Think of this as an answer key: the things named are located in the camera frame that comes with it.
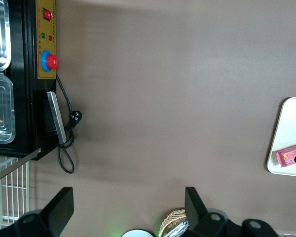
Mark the black sealing machine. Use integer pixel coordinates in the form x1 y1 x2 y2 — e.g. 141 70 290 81
0 0 58 161

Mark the red emergency stop button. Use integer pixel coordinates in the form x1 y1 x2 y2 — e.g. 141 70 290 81
40 50 59 73

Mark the beige plastic tray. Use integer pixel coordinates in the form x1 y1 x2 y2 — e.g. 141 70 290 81
266 97 296 178

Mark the long silver machine bar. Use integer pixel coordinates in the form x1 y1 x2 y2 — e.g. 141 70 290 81
0 147 42 186

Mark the aluminium foil tray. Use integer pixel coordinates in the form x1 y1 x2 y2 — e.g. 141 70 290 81
165 220 188 237

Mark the steel food container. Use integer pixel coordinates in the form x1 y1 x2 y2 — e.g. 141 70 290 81
0 73 16 145
0 0 12 73

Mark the black power cable with plug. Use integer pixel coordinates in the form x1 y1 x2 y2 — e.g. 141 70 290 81
55 73 83 174

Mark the light tan wicker basket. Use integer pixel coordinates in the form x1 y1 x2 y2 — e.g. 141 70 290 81
158 209 187 237

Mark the pink snack pack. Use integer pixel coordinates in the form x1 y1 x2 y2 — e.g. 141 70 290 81
276 142 296 169

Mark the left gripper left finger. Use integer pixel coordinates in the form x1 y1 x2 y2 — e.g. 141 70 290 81
14 187 74 237

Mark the short silver machine bar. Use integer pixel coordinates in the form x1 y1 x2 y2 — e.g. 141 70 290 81
46 91 67 145

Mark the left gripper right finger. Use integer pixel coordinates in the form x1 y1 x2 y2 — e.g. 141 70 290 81
185 187 237 237

